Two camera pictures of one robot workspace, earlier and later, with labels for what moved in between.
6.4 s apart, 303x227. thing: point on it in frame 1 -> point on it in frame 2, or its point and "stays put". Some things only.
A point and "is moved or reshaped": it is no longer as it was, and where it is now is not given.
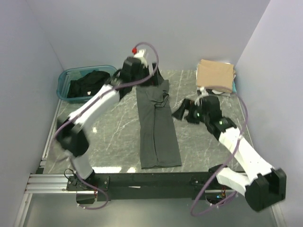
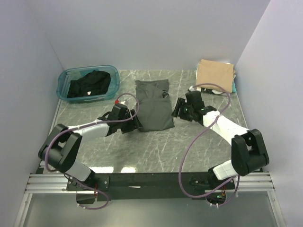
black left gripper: x=156 y=80 -> x=134 y=125
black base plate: x=145 y=186 stays put
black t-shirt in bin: x=86 y=85 stays put
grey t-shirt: x=158 y=145 is moved or reshaped
